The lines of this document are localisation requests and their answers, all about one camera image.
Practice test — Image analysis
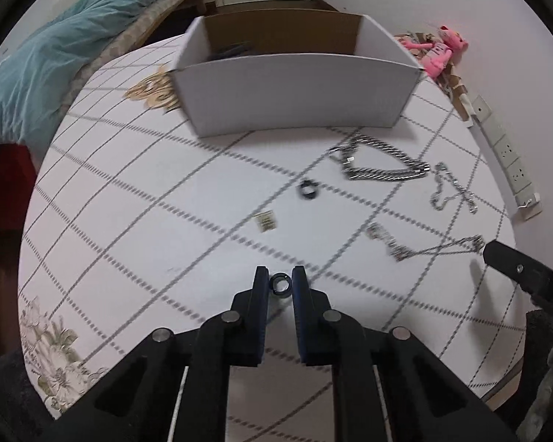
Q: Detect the silver pendant necklace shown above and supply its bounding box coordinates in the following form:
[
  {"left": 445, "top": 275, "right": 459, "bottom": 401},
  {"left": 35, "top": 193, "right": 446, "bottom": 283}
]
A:
[{"left": 365, "top": 222, "right": 486, "bottom": 263}]

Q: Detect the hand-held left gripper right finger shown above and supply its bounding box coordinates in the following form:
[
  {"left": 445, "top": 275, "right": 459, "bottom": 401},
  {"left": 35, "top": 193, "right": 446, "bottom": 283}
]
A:
[{"left": 291, "top": 266, "right": 519, "bottom": 442}]

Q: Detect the dark item in box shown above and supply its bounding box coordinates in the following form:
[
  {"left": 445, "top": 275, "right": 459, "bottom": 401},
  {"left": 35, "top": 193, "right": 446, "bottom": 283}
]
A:
[{"left": 206, "top": 42, "right": 255, "bottom": 62}]

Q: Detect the white checked tablecloth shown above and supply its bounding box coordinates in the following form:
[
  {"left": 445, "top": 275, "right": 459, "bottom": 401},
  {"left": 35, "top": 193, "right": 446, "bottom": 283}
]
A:
[{"left": 17, "top": 34, "right": 528, "bottom": 420}]

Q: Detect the red cloth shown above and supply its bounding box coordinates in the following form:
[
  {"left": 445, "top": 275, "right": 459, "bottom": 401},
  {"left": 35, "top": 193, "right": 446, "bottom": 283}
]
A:
[{"left": 0, "top": 143, "right": 40, "bottom": 233}]

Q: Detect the teal blanket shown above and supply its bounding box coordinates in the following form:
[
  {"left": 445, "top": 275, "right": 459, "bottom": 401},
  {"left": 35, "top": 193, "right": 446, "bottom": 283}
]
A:
[{"left": 0, "top": 0, "right": 206, "bottom": 148}]

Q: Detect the dark cloth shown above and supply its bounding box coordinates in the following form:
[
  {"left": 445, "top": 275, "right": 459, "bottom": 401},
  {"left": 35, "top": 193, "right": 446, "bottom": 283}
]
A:
[{"left": 511, "top": 311, "right": 553, "bottom": 442}]

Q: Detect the pink plush toy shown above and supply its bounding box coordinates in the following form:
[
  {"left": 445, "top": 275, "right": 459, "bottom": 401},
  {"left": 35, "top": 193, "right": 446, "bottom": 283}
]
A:
[{"left": 399, "top": 24, "right": 471, "bottom": 79}]

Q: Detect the white cardboard box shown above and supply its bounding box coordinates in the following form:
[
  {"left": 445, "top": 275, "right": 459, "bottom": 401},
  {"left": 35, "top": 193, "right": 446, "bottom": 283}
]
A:
[{"left": 170, "top": 9, "right": 425, "bottom": 139}]

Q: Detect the thick silver rope chain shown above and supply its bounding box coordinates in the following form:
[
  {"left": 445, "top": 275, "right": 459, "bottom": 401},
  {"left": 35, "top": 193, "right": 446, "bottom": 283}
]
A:
[{"left": 328, "top": 133, "right": 432, "bottom": 182}]

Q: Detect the thin silver link chain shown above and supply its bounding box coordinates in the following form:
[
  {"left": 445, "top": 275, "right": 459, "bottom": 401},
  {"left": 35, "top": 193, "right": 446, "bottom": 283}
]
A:
[{"left": 429, "top": 162, "right": 479, "bottom": 215}]

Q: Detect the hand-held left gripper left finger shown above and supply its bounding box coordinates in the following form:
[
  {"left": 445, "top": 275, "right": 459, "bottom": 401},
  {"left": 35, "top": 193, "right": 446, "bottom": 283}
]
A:
[{"left": 41, "top": 266, "right": 270, "bottom": 442}]

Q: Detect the white power strip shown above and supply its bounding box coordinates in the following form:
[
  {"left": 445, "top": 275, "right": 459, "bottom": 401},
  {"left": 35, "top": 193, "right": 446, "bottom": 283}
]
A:
[{"left": 458, "top": 94, "right": 543, "bottom": 219}]

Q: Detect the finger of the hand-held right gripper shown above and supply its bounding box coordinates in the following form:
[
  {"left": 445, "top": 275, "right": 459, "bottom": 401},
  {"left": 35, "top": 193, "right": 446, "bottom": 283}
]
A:
[{"left": 483, "top": 240, "right": 553, "bottom": 321}]

